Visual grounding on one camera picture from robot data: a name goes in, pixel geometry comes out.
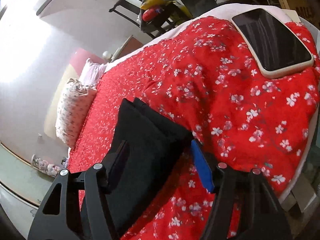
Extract dark wooden chair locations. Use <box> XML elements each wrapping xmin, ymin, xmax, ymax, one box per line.
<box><xmin>109</xmin><ymin>0</ymin><xmax>191</xmax><ymax>39</ymax></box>

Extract black pants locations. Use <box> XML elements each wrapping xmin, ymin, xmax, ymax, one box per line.
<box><xmin>80</xmin><ymin>97</ymin><xmax>194</xmax><ymax>240</ymax></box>

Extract cardboard box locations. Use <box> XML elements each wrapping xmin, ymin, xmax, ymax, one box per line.
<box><xmin>279</xmin><ymin>0</ymin><xmax>319</xmax><ymax>29</ymax></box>

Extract yellow bag on chair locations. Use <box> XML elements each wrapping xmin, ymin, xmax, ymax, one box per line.
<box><xmin>140</xmin><ymin>0</ymin><xmax>193</xmax><ymax>18</ymax></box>

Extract red floral bedspread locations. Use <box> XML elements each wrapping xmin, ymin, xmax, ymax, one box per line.
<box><xmin>67</xmin><ymin>16</ymin><xmax>320</xmax><ymax>240</ymax></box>

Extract sliding wardrobe with flowers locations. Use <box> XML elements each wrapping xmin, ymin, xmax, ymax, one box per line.
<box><xmin>0</xmin><ymin>145</ymin><xmax>54</xmax><ymax>239</ymax></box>

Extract white round lamp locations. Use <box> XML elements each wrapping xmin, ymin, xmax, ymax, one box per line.
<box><xmin>103</xmin><ymin>51</ymin><xmax>112</xmax><ymax>62</ymax></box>

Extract smartphone in beige case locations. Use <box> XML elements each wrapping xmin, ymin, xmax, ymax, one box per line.
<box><xmin>231</xmin><ymin>8</ymin><xmax>314</xmax><ymax>79</ymax></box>

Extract floral white pillow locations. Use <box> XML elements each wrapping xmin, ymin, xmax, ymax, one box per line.
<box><xmin>55</xmin><ymin>79</ymin><xmax>97</xmax><ymax>148</ymax></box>

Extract bedside table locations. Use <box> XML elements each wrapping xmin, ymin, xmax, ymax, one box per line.
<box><xmin>111</xmin><ymin>35</ymin><xmax>143</xmax><ymax>62</ymax></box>

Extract red cushion on chair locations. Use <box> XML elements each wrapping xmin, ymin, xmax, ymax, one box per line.
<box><xmin>142</xmin><ymin>7</ymin><xmax>163</xmax><ymax>22</ymax></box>

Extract pink pillow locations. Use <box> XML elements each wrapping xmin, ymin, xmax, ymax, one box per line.
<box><xmin>79</xmin><ymin>58</ymin><xmax>107</xmax><ymax>86</ymax></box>

